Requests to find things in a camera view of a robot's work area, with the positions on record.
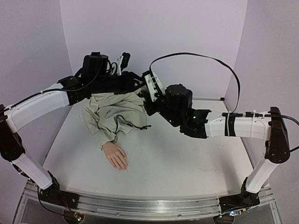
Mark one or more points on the mannequin hand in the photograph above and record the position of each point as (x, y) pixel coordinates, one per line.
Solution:
(116, 156)

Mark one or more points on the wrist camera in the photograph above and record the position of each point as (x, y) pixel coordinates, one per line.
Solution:
(154, 85)
(123, 62)

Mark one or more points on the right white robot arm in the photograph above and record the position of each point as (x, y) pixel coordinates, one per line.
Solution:
(268, 126)

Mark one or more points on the beige jacket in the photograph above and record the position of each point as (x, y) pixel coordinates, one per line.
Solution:
(106, 114)

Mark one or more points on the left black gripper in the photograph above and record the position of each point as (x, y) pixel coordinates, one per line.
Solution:
(130, 84)

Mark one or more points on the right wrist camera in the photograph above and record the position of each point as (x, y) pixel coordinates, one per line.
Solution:
(154, 85)

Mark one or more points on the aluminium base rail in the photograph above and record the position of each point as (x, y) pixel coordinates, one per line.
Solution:
(148, 209)

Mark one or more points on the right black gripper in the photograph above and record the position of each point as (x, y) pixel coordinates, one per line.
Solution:
(149, 105)

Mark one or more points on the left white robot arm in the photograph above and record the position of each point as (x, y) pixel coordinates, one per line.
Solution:
(66, 92)

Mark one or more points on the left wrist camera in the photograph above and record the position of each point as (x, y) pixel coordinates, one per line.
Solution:
(123, 62)

